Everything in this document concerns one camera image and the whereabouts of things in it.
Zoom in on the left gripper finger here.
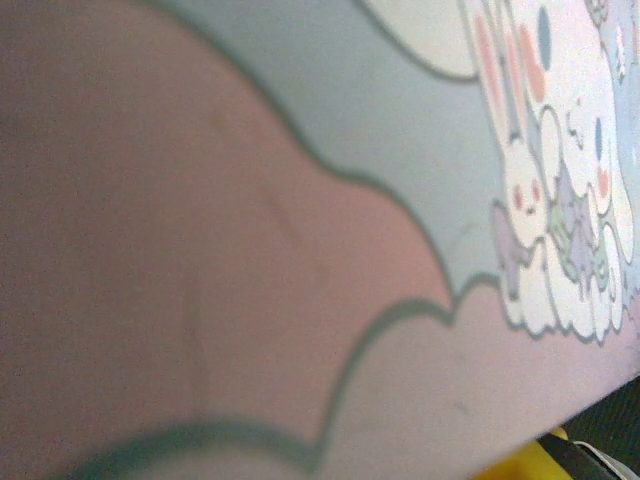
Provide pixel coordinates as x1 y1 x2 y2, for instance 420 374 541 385
492 427 640 480

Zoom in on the cartoon dog tin box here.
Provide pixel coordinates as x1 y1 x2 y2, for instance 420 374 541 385
0 0 640 480

